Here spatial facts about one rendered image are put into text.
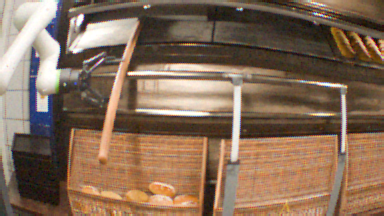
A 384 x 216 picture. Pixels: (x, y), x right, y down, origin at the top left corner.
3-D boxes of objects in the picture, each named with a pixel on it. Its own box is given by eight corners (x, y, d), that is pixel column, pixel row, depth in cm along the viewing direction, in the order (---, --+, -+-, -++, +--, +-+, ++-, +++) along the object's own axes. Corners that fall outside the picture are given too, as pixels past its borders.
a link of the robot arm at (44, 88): (36, 100, 377) (33, 89, 367) (39, 73, 383) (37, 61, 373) (59, 101, 377) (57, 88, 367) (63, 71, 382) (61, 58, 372)
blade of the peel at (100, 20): (207, 21, 470) (207, 15, 469) (86, 30, 470) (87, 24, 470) (207, 7, 504) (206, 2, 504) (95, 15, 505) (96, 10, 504)
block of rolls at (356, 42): (329, 31, 494) (328, 22, 492) (384, 45, 492) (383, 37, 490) (341, 57, 435) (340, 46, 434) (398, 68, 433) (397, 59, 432)
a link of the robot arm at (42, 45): (19, 41, 353) (35, 33, 350) (25, 19, 358) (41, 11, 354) (43, 74, 384) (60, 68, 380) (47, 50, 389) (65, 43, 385)
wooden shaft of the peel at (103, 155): (107, 166, 298) (106, 156, 297) (98, 165, 298) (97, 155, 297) (142, 25, 462) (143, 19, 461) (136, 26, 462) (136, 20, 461)
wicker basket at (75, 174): (78, 185, 443) (70, 126, 436) (206, 200, 442) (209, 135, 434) (71, 217, 397) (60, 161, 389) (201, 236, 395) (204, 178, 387)
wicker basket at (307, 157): (214, 202, 439) (219, 137, 431) (329, 188, 437) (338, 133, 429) (209, 237, 393) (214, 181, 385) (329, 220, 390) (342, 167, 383)
